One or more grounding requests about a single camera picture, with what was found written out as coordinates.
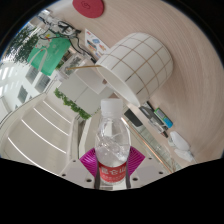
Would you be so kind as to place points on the white gold-grid mug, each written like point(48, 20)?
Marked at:
point(140, 63)

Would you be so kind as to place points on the colourful sticker sheet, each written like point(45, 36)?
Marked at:
point(95, 41)

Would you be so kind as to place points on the green plants atop cabinet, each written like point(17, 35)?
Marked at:
point(71, 105)

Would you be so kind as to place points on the green hedge plant row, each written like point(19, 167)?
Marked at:
point(21, 45)

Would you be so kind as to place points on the white computer mouse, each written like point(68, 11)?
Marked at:
point(178, 140)

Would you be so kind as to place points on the black flat case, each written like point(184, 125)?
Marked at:
point(133, 118)

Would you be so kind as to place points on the ceiling light strips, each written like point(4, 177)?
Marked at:
point(43, 125)

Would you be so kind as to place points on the green tote bag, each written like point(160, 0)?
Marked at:
point(50, 55)

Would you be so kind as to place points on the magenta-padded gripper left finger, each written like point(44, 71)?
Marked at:
point(88, 161)

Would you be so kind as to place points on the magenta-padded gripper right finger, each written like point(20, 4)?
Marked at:
point(135, 160)

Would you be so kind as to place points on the blue green marker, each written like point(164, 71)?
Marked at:
point(164, 117)

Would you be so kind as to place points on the wooden stirring stick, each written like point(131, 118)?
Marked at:
point(83, 67)

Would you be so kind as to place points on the flat round red coaster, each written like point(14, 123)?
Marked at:
point(89, 7)

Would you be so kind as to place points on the clear lidded drink bottle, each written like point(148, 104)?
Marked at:
point(75, 63)

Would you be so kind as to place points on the clear red-labelled water bottle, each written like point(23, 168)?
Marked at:
point(112, 146)

